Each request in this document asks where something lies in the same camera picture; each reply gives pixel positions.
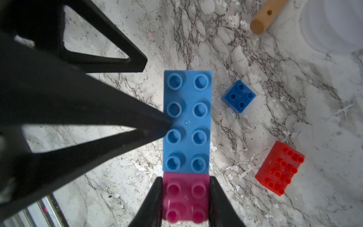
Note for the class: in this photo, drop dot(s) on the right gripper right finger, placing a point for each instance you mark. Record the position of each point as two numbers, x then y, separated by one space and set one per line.
221 212

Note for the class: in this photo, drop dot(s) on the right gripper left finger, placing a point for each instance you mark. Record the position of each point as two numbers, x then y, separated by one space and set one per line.
150 213

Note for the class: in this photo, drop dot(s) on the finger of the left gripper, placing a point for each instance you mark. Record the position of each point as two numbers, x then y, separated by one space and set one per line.
77 32
37 88

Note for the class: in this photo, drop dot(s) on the pink small lego brick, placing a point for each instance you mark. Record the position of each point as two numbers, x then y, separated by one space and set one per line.
186 197

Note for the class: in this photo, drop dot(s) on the red long lego brick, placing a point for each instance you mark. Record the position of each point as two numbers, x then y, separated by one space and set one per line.
279 167

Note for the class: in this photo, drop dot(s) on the small blue lego brick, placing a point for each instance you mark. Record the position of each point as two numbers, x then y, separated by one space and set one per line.
238 97

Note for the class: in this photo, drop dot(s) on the light blue long lego brick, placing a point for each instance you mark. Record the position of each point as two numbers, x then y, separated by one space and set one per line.
188 101

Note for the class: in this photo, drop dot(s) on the green toy rake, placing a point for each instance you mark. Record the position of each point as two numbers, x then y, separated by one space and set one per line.
266 15

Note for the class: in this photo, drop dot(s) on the white pot with flowers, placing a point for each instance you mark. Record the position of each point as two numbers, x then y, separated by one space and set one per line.
333 27

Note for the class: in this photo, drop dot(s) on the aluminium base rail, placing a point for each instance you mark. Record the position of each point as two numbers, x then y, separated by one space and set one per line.
45 212

